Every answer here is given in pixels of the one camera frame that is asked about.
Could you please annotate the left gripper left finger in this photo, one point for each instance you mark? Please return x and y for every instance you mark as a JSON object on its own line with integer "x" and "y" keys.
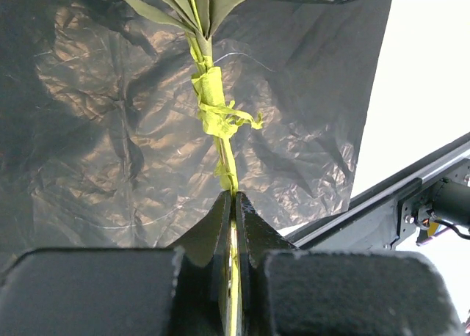
{"x": 201, "y": 301}

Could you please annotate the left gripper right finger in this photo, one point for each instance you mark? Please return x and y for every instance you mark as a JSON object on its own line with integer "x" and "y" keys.
{"x": 255, "y": 237}

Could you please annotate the black wrapping paper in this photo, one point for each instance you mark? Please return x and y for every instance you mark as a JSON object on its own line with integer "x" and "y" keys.
{"x": 101, "y": 144}

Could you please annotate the pink white flower bouquet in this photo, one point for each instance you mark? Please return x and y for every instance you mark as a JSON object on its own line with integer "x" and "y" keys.
{"x": 200, "y": 19}

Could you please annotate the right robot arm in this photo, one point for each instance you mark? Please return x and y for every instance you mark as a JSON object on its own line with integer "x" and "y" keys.
{"x": 445, "y": 208}

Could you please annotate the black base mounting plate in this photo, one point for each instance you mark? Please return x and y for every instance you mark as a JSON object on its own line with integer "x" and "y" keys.
{"x": 383, "y": 216}

